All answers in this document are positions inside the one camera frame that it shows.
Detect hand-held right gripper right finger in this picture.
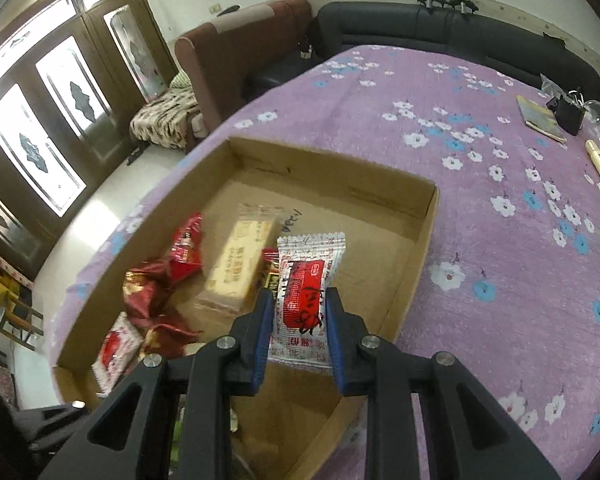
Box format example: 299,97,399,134
325,286,563,480

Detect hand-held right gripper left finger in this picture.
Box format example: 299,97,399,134
37,287,276,480

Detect white and red snack packet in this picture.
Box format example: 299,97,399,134
91,312,145,396
267,231,347,375

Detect dark red foil packet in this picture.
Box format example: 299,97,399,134
142,310,203,358
122,260,181,321

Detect cardboard box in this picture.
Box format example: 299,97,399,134
50,135,440,480

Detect red floral cloth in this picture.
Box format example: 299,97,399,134
0,365,18,411

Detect beige snack packet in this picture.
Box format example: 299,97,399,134
200,203,286,311

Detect wooden chair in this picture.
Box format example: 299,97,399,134
0,287,45,352

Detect small red snack packet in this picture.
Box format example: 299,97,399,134
170,211,204,281

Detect dark green snack packet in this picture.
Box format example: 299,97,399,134
171,407,187,466

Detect purple floral tablecloth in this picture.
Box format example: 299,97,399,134
47,44,600,480

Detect patterned brown white blanket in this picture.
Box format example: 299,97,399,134
129,71,203,150

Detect wooden glass doors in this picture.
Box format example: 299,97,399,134
0,0,178,281

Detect brown armchair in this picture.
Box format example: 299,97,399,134
174,0,315,153

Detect greenish thin booklet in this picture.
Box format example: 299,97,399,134
516,95,567,143

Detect small black box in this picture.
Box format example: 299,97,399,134
546,91,586,136

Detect clear plastic bag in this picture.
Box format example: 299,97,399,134
539,74,563,98

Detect black leather sofa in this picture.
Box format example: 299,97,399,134
245,1,600,106

